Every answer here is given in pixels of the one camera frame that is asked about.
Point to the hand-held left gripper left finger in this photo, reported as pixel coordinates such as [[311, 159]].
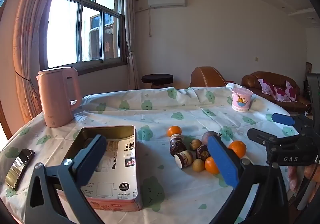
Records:
[[91, 154]]

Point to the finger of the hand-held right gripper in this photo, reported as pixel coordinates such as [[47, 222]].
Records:
[[260, 136], [282, 119]]

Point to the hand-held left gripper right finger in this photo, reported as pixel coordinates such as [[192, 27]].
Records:
[[222, 161]]

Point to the orange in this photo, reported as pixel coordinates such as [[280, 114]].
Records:
[[237, 148], [174, 131], [211, 166]]

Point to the small yellow-brown fruit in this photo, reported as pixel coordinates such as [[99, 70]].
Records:
[[198, 165], [195, 144]]

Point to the purple passion fruit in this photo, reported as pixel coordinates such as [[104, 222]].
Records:
[[208, 136]]

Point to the brown chocolate snack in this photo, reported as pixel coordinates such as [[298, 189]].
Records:
[[178, 149]]

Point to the pink metal tin box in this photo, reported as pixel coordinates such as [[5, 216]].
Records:
[[112, 204]]

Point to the person's right hand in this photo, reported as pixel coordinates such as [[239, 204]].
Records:
[[292, 176]]

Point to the pink flowered cushion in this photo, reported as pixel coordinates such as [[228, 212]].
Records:
[[292, 91], [272, 90]]

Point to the printed paper liner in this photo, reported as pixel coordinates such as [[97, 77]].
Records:
[[120, 164]]

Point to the pink cartoon cup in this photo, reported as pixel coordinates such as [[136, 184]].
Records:
[[241, 101]]

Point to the brown leather sofa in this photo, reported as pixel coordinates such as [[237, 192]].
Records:
[[275, 76]]

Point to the pink electric kettle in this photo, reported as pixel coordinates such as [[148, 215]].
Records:
[[55, 99]]

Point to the black smartphone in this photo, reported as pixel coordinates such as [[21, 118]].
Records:
[[18, 167]]

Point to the white green-print tablecloth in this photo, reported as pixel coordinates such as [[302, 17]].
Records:
[[162, 114]]

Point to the brown leather armchair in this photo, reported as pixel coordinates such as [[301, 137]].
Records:
[[205, 76]]

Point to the black round stool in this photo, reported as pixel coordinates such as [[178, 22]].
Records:
[[157, 78]]

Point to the beige narrow curtain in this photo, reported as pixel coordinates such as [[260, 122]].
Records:
[[131, 39]]

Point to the sliding glass window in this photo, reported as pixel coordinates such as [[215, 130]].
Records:
[[80, 26]]

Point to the pink patterned curtain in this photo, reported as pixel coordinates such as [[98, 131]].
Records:
[[27, 39]]

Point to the white air conditioner pipe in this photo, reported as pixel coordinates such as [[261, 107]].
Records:
[[150, 21]]

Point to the white air conditioner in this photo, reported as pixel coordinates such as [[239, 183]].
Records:
[[166, 0]]

